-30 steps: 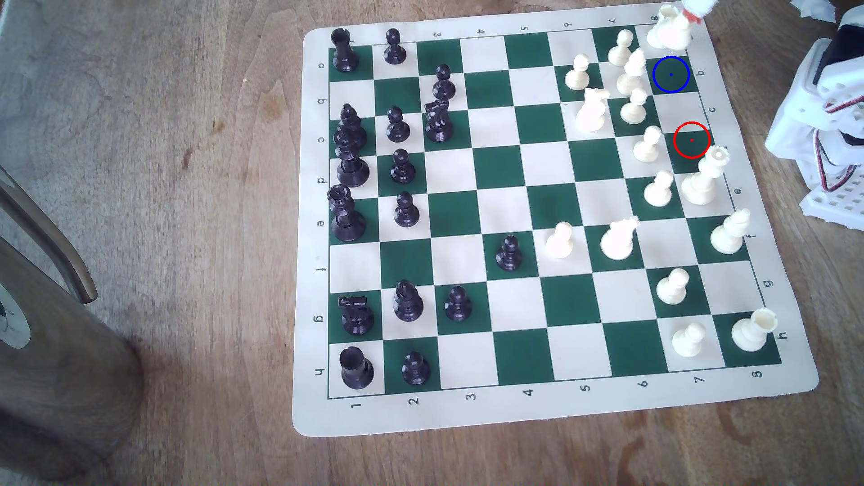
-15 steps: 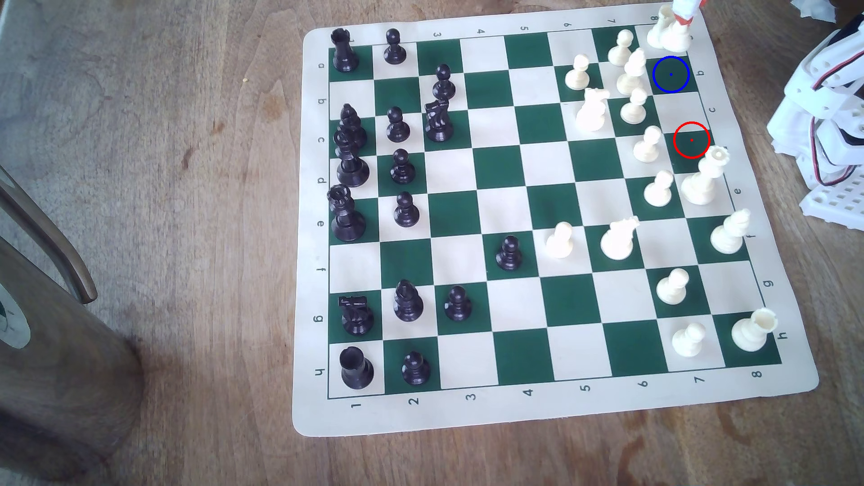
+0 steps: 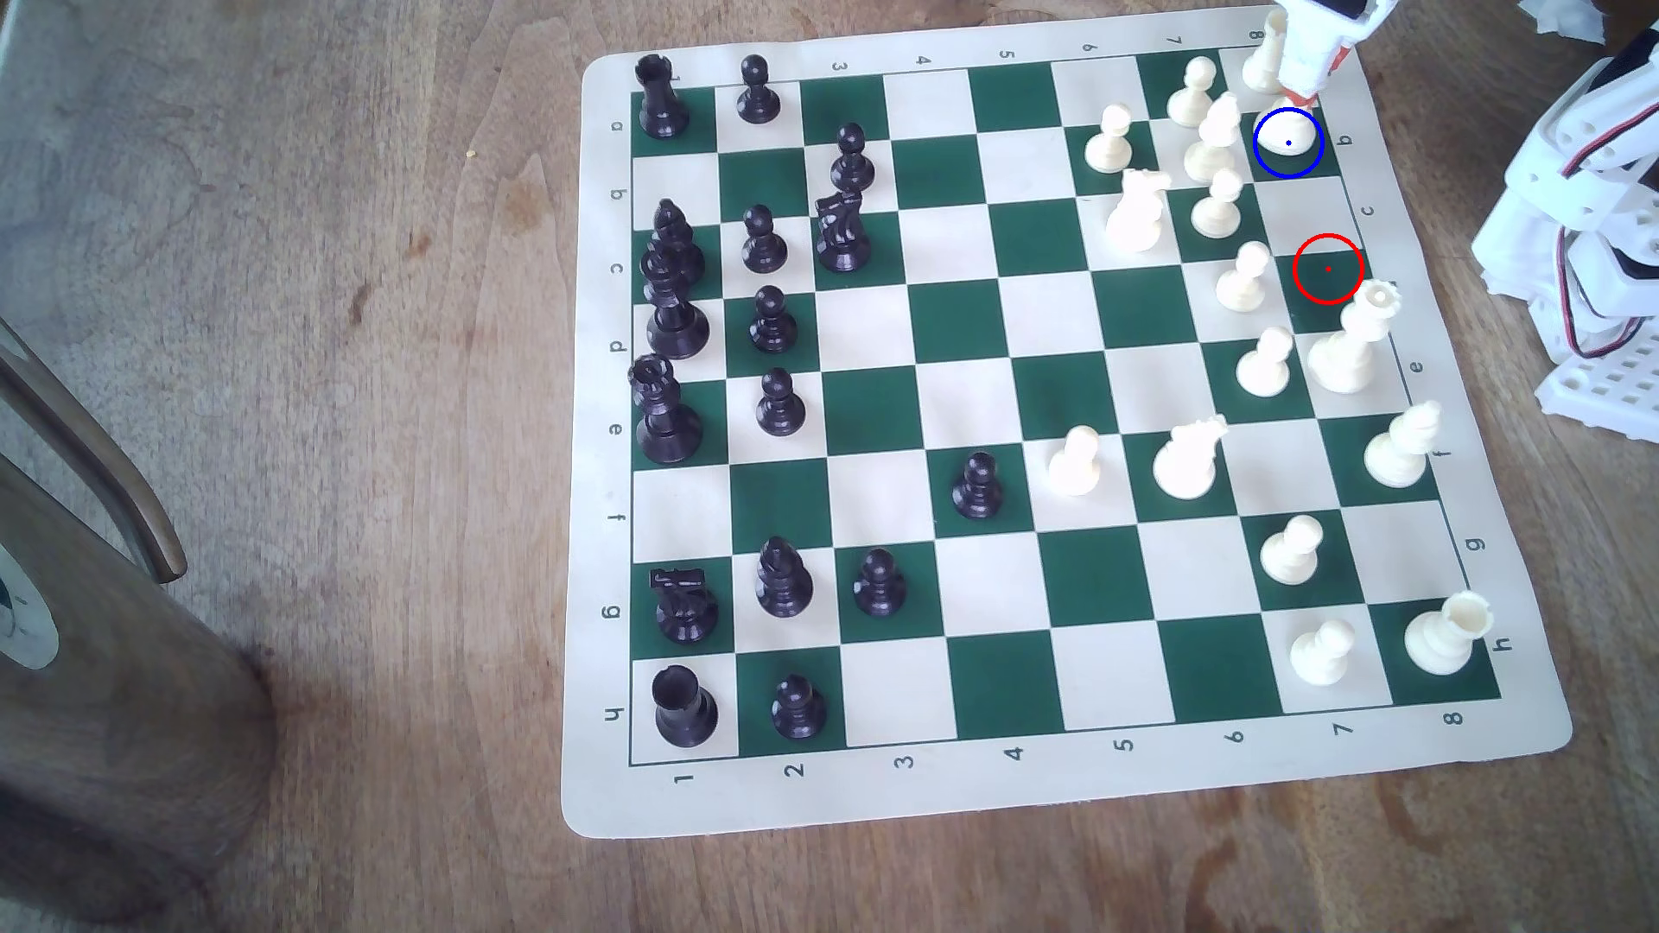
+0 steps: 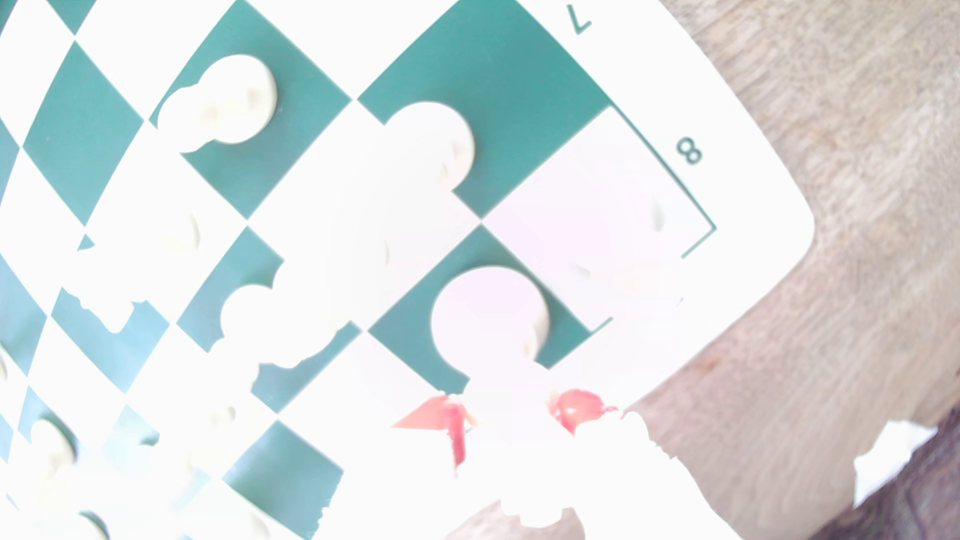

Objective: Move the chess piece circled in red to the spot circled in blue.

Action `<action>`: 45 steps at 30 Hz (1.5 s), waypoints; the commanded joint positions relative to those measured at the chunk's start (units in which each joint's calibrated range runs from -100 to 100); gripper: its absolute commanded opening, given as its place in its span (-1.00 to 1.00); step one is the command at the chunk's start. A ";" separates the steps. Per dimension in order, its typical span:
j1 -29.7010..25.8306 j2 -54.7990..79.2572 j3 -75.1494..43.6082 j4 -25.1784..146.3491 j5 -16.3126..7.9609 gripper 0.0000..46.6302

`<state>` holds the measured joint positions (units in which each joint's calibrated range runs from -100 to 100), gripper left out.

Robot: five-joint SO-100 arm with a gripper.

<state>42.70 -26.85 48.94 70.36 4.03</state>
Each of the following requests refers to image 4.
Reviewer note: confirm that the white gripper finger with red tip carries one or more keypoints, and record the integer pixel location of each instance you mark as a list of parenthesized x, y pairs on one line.
[(637, 480), (420, 465)]

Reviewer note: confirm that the white chess piece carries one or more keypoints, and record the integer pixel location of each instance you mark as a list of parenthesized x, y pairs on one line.
[(435, 142), (176, 234), (277, 322), (487, 319)]

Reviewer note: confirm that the white chess pawn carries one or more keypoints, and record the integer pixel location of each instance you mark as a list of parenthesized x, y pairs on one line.
[(225, 101), (49, 448), (88, 527)]

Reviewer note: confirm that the white chess knight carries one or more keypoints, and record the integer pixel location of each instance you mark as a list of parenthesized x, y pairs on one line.
[(105, 292)]

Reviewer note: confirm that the green and white chess board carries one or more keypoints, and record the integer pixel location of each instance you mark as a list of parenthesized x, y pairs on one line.
[(487, 75)]

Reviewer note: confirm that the white paper scrap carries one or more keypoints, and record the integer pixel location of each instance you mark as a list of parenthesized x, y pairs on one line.
[(892, 457)]

